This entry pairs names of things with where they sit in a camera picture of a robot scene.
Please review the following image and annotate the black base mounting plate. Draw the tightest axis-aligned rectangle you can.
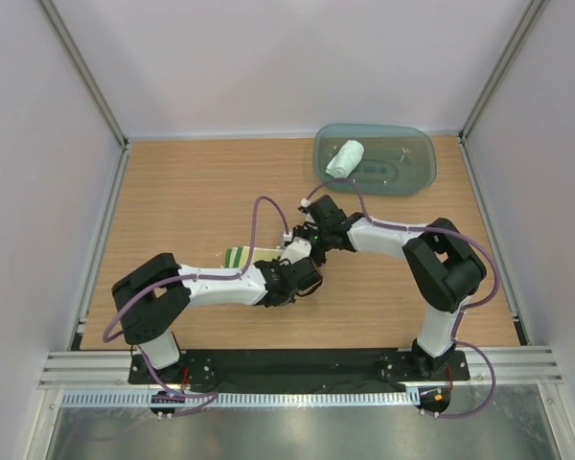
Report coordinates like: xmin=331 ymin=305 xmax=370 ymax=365
xmin=127 ymin=348 xmax=472 ymax=385

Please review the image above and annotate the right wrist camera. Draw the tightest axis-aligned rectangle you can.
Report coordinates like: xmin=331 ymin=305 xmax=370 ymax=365
xmin=306 ymin=195 xmax=347 ymax=228

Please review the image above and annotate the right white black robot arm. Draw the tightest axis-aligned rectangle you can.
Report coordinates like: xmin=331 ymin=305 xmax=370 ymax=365
xmin=292 ymin=213 xmax=487 ymax=380

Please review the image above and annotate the light mint green towel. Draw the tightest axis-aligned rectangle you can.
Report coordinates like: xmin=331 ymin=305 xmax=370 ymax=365
xmin=325 ymin=140 xmax=364 ymax=178

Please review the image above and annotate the aluminium frame post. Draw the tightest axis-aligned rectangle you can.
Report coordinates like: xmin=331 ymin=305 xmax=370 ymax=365
xmin=458 ymin=0 xmax=549 ymax=144
xmin=36 ymin=0 xmax=128 ymax=150

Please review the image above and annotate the teal transparent plastic basin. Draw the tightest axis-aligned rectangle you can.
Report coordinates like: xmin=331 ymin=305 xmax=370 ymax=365
xmin=312 ymin=124 xmax=437 ymax=196

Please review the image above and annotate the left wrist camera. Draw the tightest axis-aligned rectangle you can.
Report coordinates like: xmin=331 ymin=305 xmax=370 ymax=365
xmin=279 ymin=237 xmax=323 ymax=297

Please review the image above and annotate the green patterned towel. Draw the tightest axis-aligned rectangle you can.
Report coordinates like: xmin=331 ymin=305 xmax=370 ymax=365
xmin=223 ymin=246 xmax=283 ymax=268

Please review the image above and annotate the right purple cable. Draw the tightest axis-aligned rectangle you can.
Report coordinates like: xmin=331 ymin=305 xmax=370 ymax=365
xmin=299 ymin=177 xmax=502 ymax=421

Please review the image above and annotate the aluminium front rail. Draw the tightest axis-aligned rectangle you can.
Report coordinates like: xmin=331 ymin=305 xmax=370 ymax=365
xmin=37 ymin=346 xmax=563 ymax=389

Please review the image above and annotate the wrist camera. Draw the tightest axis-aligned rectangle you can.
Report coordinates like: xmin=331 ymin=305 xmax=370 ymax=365
xmin=306 ymin=195 xmax=347 ymax=228
xmin=279 ymin=237 xmax=323 ymax=297

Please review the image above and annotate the white slotted cable duct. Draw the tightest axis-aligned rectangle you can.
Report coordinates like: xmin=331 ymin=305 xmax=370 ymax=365
xmin=61 ymin=387 xmax=420 ymax=409

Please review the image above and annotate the left aluminium frame post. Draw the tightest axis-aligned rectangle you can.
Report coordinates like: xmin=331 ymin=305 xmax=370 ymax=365
xmin=36 ymin=0 xmax=128 ymax=150

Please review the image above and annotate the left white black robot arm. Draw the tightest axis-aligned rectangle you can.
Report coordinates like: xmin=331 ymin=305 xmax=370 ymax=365
xmin=103 ymin=253 xmax=323 ymax=383

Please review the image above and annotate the right aluminium frame post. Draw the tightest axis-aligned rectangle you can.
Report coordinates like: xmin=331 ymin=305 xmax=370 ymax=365
xmin=458 ymin=0 xmax=549 ymax=144

